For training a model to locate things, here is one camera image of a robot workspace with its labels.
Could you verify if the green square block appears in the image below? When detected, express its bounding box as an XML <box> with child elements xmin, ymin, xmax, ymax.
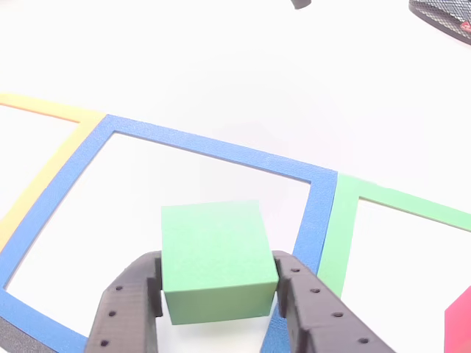
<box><xmin>160</xmin><ymin>200</ymin><xmax>280</xmax><ymax>327</ymax></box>

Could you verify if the small red cube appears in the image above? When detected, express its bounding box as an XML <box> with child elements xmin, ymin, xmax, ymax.
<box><xmin>444</xmin><ymin>285</ymin><xmax>471</xmax><ymax>353</ymax></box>

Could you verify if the black mesh object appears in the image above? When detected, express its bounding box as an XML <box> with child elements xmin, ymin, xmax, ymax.
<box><xmin>408</xmin><ymin>0</ymin><xmax>471</xmax><ymax>47</ymax></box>

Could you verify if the green square frame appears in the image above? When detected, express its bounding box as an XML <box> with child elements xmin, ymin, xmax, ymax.
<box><xmin>316</xmin><ymin>172</ymin><xmax>471</xmax><ymax>301</ymax></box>

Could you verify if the black square frame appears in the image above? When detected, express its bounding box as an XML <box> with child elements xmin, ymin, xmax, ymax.
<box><xmin>0</xmin><ymin>315</ymin><xmax>88</xmax><ymax>353</ymax></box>

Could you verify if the orange square frame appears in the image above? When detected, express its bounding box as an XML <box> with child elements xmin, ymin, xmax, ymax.
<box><xmin>0</xmin><ymin>92</ymin><xmax>107</xmax><ymax>254</ymax></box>

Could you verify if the blue square frame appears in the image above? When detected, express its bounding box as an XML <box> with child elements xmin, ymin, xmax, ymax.
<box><xmin>0</xmin><ymin>113</ymin><xmax>339</xmax><ymax>353</ymax></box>

